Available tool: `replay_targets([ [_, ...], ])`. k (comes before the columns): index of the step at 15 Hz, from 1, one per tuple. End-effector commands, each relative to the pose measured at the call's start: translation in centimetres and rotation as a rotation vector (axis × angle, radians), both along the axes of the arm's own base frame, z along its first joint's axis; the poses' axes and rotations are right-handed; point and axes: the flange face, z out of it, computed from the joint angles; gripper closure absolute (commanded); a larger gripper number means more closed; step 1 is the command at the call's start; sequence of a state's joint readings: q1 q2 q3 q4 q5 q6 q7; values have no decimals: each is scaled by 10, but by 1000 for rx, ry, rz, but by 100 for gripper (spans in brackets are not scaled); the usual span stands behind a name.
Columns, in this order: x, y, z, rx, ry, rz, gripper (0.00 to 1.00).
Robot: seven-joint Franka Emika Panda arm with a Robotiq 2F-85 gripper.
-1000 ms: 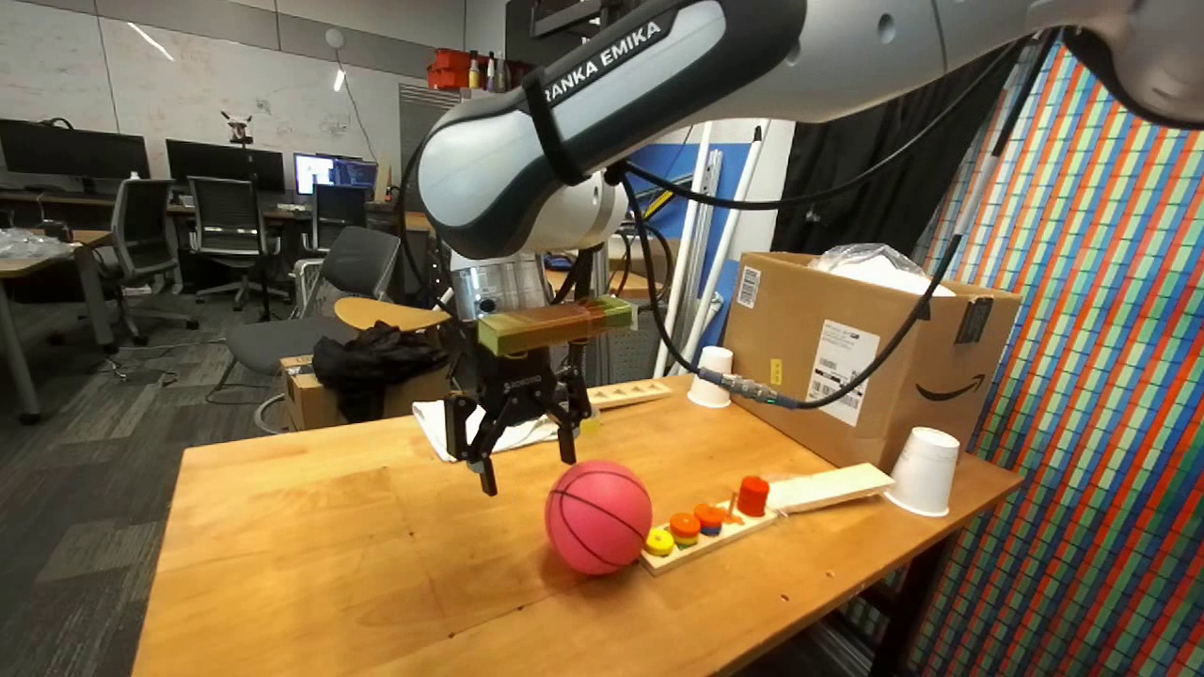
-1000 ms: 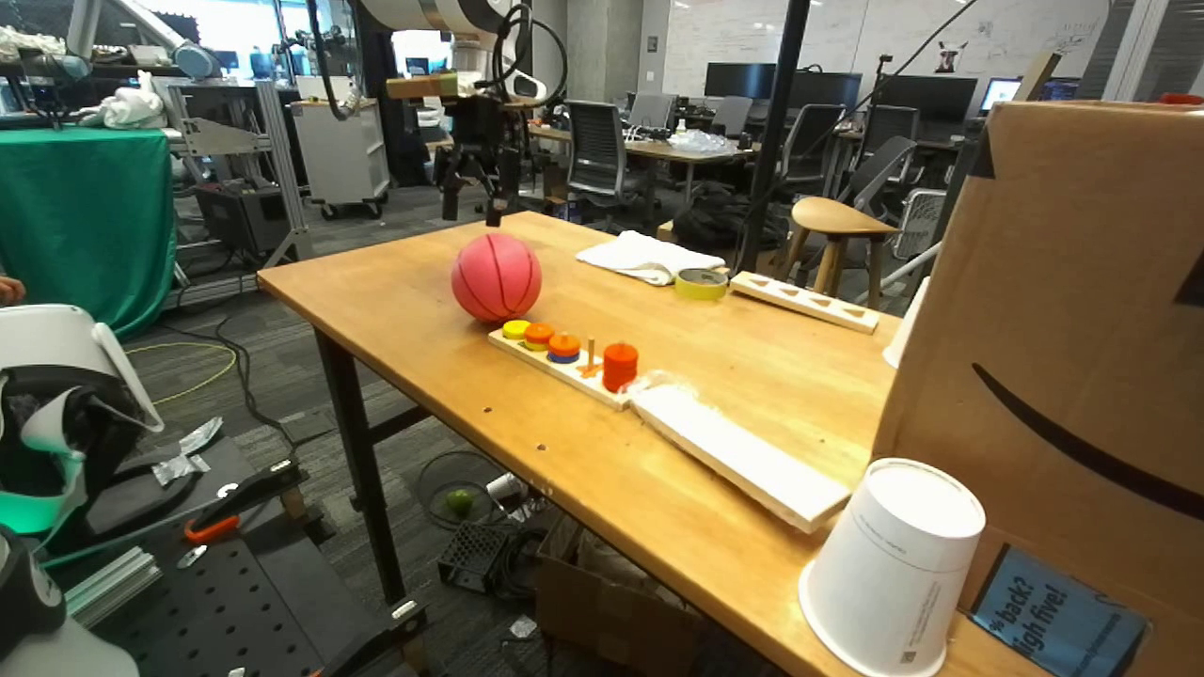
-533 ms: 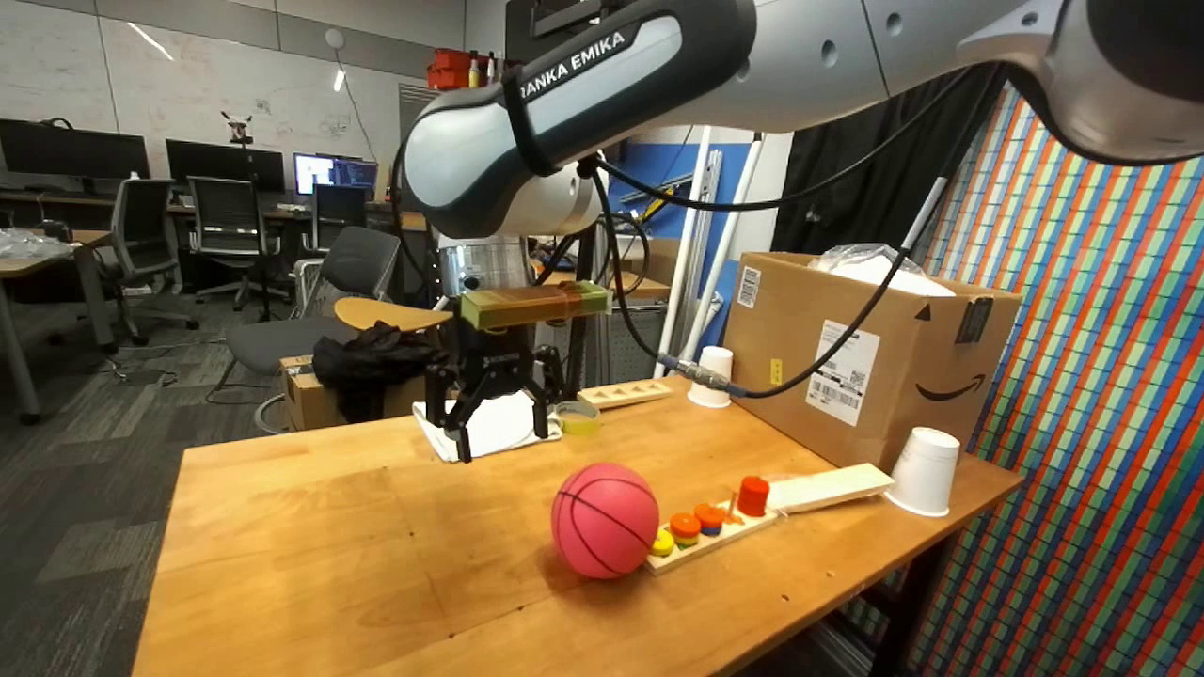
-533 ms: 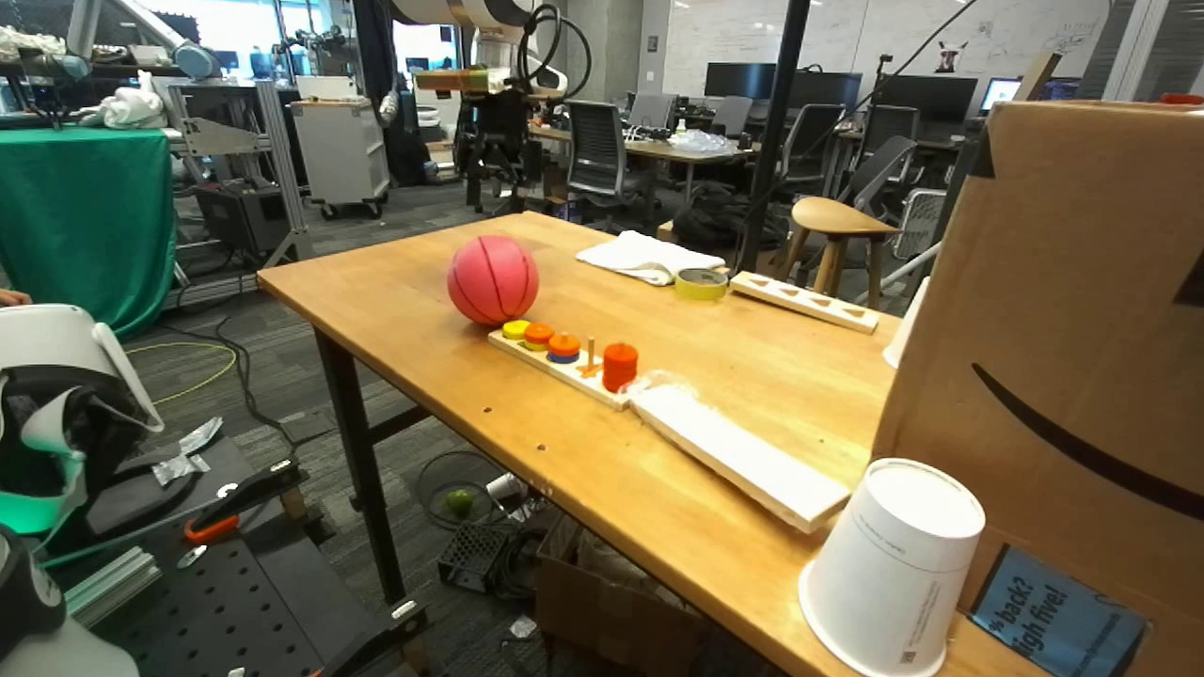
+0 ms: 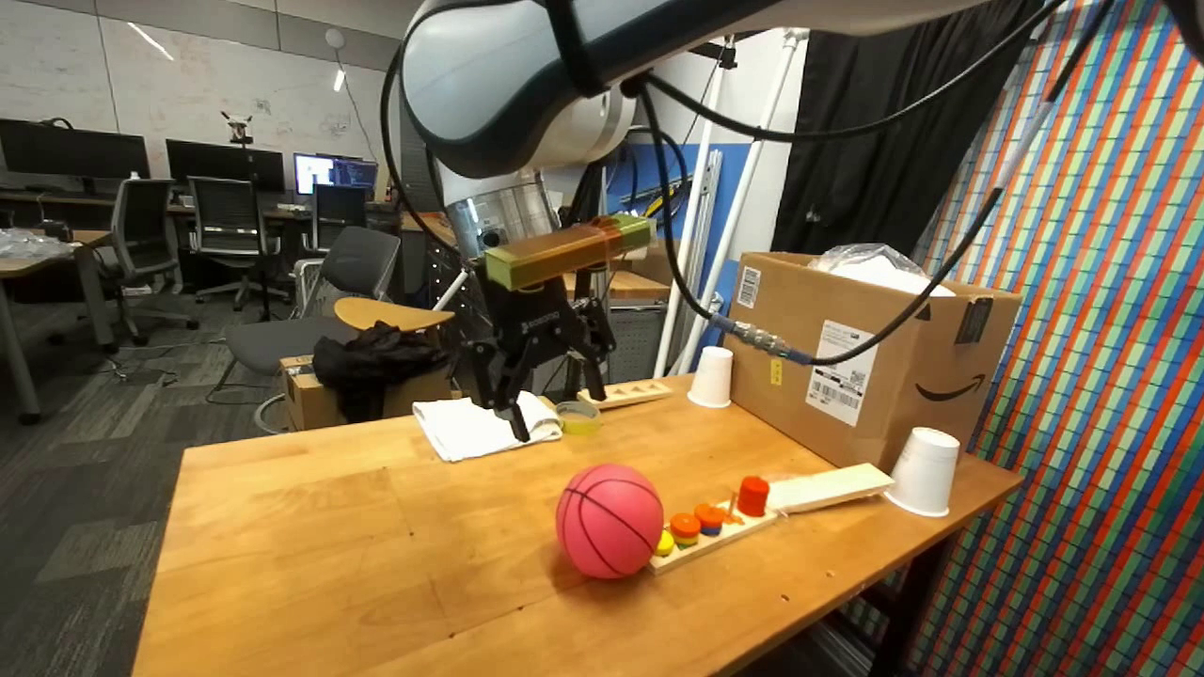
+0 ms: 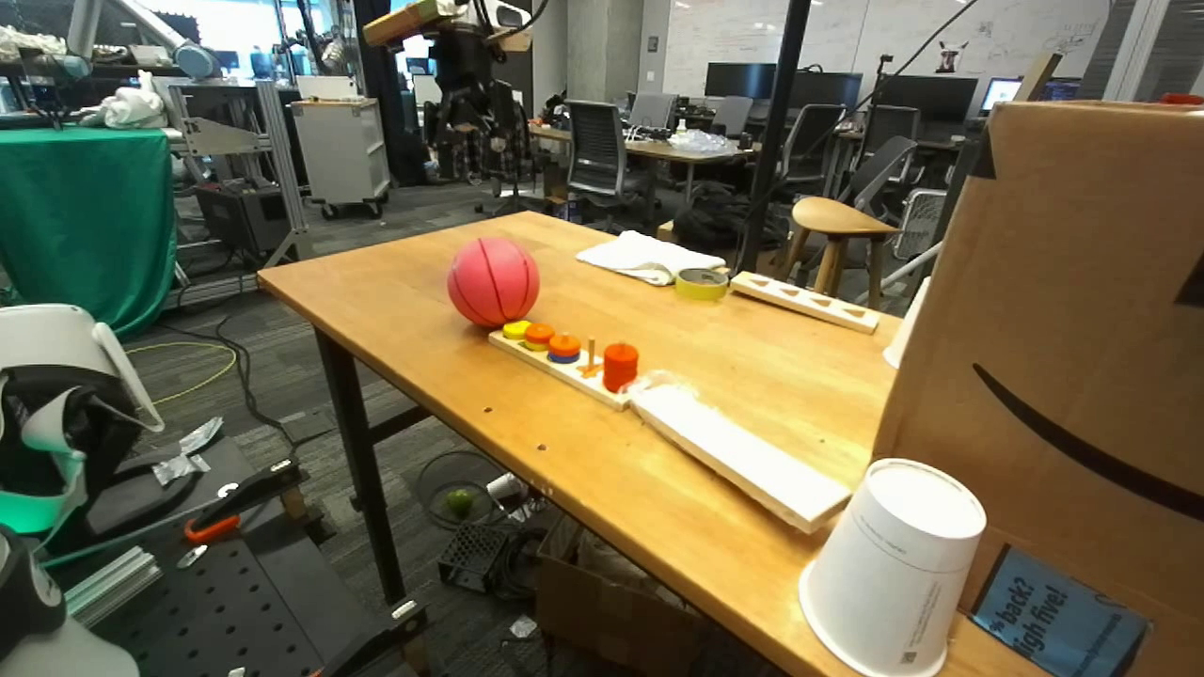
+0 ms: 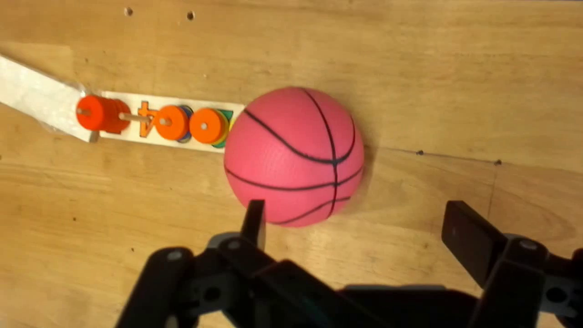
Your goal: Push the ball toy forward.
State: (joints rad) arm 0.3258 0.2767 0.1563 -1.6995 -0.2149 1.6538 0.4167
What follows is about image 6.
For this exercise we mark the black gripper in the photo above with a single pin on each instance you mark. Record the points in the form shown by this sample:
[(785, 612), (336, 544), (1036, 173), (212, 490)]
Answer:
[(468, 61)]

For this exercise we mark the pink basketball toy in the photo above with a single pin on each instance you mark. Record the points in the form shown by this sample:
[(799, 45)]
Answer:
[(495, 284)]

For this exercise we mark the white plush toy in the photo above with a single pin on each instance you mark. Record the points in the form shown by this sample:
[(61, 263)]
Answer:
[(120, 101)]

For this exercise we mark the black office chair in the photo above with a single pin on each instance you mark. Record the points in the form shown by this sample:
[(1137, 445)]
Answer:
[(597, 143), (810, 137), (889, 137), (721, 218)]

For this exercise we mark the tan block with green ends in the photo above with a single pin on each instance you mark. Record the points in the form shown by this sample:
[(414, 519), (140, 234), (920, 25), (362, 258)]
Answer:
[(407, 21)]

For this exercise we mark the white wheeled cart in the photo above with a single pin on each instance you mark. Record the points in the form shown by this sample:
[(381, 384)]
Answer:
[(338, 150)]

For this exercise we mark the office desk with clutter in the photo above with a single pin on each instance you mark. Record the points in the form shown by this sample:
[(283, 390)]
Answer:
[(652, 148)]

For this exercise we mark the white folded cloth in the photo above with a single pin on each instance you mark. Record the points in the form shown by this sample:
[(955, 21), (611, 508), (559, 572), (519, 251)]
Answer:
[(639, 258)]

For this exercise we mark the grey metal rack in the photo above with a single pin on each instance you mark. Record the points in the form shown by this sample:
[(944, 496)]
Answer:
[(238, 137)]

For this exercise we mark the small yellow-green bowl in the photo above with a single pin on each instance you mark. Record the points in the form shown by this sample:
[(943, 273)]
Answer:
[(702, 288)]

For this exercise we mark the red cylinder block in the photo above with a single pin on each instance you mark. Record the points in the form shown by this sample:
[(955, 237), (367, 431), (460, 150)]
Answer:
[(619, 366)]

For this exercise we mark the wide dark monitor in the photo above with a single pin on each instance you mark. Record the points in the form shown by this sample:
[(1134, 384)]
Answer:
[(755, 83)]

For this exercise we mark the wooden work table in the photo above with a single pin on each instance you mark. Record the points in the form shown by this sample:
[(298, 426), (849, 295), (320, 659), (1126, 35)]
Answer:
[(755, 361)]

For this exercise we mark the pale wooden strip with holes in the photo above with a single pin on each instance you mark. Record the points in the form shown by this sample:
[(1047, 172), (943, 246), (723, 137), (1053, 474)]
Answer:
[(802, 303)]

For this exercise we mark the round wooden stool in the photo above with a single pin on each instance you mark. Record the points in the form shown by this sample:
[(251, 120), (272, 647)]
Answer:
[(835, 214)]

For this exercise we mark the green table cloth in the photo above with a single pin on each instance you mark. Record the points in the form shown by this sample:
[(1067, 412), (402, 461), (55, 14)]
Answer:
[(77, 213)]

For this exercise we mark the white flat rectangular block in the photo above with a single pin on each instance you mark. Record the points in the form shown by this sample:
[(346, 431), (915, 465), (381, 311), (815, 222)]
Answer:
[(737, 455)]

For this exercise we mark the dark computer monitor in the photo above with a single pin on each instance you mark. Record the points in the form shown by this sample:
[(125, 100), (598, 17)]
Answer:
[(924, 96)]

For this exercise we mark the white VR headset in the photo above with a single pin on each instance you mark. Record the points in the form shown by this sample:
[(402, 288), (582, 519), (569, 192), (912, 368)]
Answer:
[(61, 340)]

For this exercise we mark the lit blue computer monitor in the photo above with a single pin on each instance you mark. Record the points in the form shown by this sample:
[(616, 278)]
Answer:
[(1003, 91)]

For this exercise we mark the aluminium profile bar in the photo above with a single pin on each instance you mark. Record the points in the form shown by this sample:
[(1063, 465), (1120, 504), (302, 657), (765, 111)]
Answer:
[(113, 589)]

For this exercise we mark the white paper cup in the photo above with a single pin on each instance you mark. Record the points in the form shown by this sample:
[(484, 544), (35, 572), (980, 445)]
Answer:
[(889, 577)]

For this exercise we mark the large cardboard shipping box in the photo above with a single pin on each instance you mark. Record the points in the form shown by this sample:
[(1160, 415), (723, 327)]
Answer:
[(1078, 315)]

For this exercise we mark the black camera stand pole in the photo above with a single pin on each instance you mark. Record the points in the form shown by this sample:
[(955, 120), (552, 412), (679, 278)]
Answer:
[(771, 137)]

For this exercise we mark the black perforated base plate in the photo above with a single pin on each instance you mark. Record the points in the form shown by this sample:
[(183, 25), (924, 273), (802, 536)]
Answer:
[(251, 604)]

